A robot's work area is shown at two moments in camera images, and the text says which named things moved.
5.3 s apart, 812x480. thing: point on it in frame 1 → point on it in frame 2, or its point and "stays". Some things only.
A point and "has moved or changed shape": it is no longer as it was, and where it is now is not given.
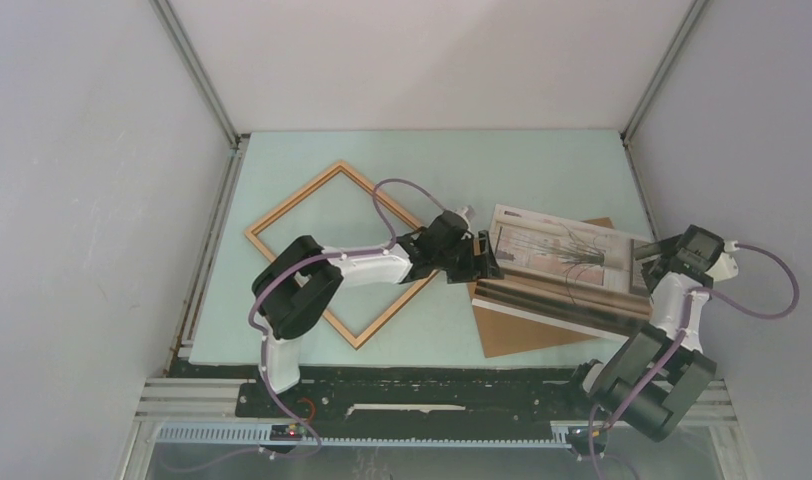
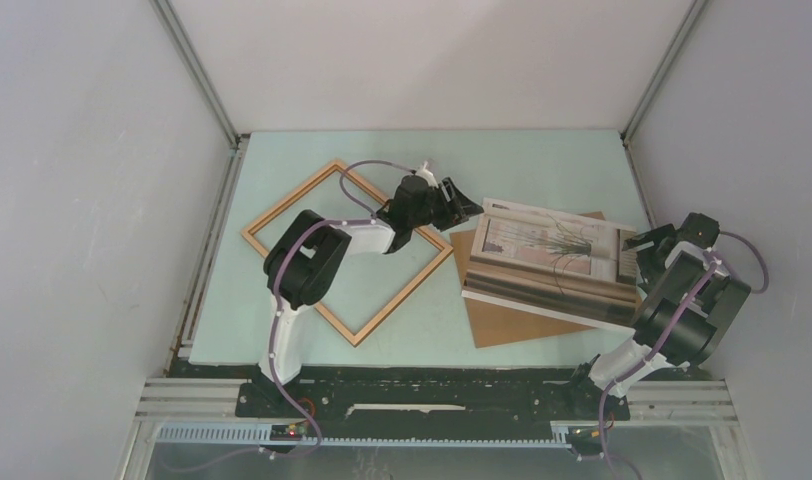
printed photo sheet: (538, 246) has moved or changed shape
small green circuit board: (287, 432) stays
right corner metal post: (694, 9) stays
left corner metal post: (180, 33) stays
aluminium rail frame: (215, 400) stays
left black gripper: (473, 270) → (464, 205)
